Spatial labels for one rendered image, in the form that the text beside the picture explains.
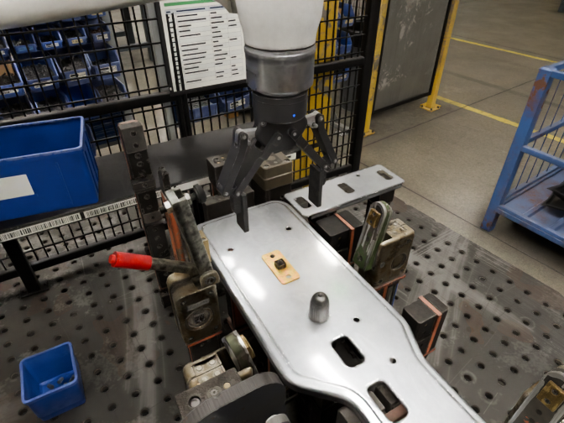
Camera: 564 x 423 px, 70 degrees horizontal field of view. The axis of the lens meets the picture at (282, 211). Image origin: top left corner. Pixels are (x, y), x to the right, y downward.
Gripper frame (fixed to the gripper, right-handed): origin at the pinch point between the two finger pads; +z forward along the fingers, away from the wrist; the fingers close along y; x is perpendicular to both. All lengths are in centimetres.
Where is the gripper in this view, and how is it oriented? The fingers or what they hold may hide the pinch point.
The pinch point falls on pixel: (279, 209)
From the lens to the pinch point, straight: 66.5
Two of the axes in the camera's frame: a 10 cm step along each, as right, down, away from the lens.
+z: 0.0, 8.0, 6.0
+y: -8.7, 2.9, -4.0
